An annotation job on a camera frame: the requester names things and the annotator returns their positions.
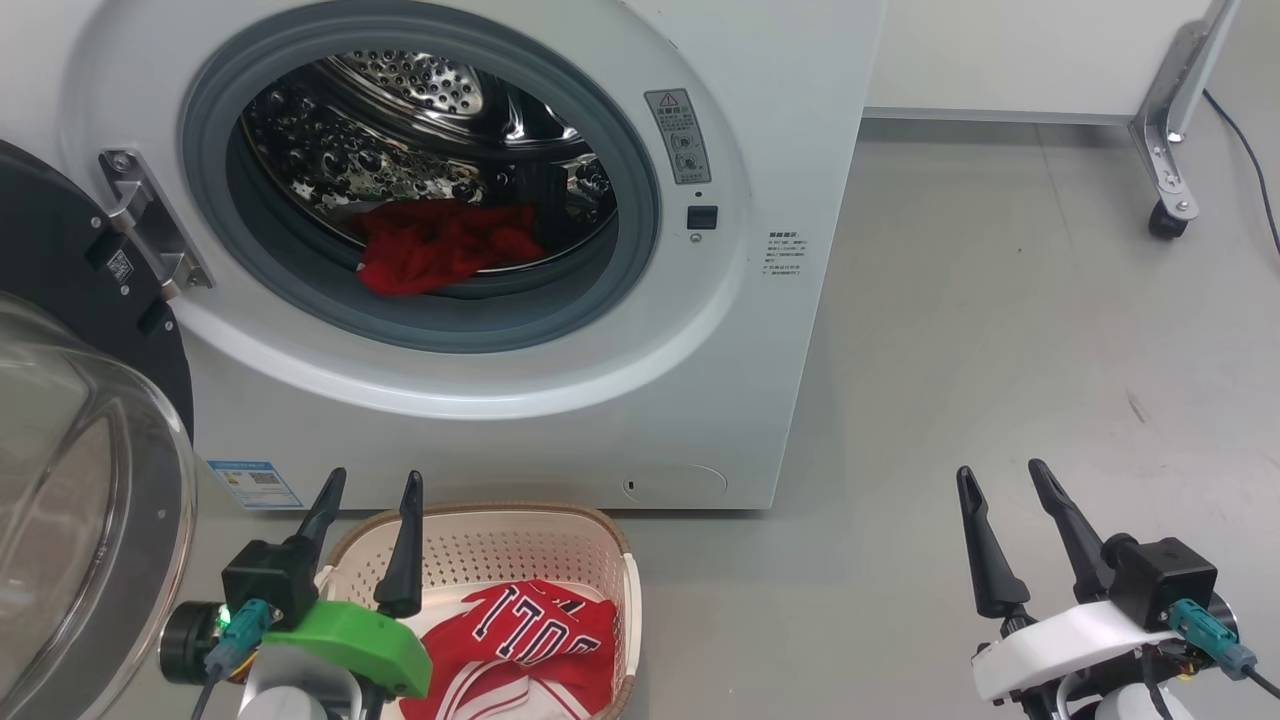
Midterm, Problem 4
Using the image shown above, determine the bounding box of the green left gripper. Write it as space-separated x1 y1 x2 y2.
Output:
262 467 434 699

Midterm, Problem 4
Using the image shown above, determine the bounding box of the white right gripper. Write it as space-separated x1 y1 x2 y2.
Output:
955 459 1186 706

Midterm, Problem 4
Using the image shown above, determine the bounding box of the red white striped jersey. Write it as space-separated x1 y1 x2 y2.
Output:
400 580 618 720

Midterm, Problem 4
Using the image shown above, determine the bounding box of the plain red garment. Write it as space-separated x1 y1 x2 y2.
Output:
355 198 546 297

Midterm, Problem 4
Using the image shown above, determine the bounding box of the black glass washing machine door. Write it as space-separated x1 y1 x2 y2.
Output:
0 140 198 720

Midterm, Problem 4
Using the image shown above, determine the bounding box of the cream perforated laundry basket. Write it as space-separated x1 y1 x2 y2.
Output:
318 503 641 720

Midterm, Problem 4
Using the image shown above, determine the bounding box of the white front-load washing machine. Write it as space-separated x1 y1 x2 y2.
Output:
0 0 889 511

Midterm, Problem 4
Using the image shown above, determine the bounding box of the metal door hinge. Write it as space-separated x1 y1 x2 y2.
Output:
98 148 214 299

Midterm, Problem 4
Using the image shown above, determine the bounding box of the blue energy label sticker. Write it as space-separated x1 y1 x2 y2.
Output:
207 460 304 511

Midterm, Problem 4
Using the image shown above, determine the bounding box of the perforated steel washer drum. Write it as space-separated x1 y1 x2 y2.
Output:
240 50 619 276

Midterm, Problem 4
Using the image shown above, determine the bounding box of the flat metal stand with caster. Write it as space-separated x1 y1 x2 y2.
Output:
1130 0 1246 241

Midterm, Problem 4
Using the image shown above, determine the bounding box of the grey warning label sticker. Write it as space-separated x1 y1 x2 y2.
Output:
644 88 713 186

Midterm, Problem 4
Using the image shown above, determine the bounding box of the left cable with teal connector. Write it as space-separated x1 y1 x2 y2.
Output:
190 598 273 720

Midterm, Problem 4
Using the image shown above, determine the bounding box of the thin black floor cable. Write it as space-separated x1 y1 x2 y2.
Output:
1200 88 1280 256

